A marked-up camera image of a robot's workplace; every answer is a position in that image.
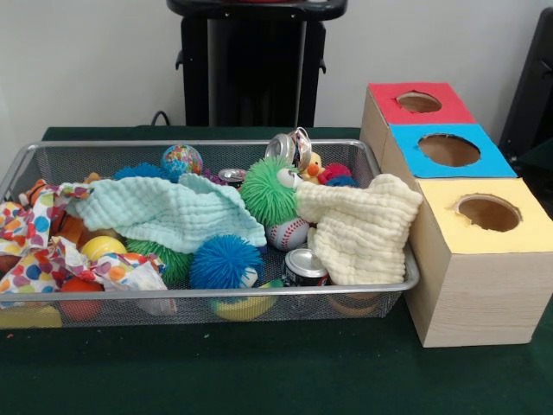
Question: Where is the green spiky rubber ball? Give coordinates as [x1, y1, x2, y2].
[238, 156, 305, 227]

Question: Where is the cream knitted cloth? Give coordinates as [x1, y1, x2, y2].
[296, 173, 425, 286]

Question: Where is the polka dot colourful cloth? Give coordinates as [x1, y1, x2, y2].
[0, 182, 167, 295]

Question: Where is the wooden box with three holes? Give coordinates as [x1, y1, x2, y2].
[359, 82, 553, 348]

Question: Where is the white baseball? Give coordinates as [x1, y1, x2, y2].
[266, 216, 310, 252]

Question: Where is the crushed silver can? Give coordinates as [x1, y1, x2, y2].
[265, 128, 314, 170]

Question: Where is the black labelled silver can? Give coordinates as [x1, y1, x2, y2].
[283, 247, 330, 287]

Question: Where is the blue spiky rubber ball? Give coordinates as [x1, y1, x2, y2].
[188, 235, 265, 291]

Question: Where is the mint green fuzzy cloth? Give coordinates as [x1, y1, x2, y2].
[67, 175, 267, 253]

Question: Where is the small globe ball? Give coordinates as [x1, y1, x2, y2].
[161, 144, 206, 178]

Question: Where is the dark green spiky ball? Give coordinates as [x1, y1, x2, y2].
[128, 239, 194, 286]

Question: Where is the yellow smooth ball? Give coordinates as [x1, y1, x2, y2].
[80, 235, 129, 262]

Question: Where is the red orange smooth ball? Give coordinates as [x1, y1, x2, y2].
[57, 277, 105, 322]

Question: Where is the dark green side table cloth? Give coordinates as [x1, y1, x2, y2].
[517, 137, 553, 174]

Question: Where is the black upright panel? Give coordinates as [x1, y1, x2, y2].
[499, 7, 553, 174]

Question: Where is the shallow wire mesh bin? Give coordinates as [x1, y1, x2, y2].
[0, 138, 420, 328]

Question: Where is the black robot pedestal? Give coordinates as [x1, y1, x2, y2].
[167, 0, 348, 129]

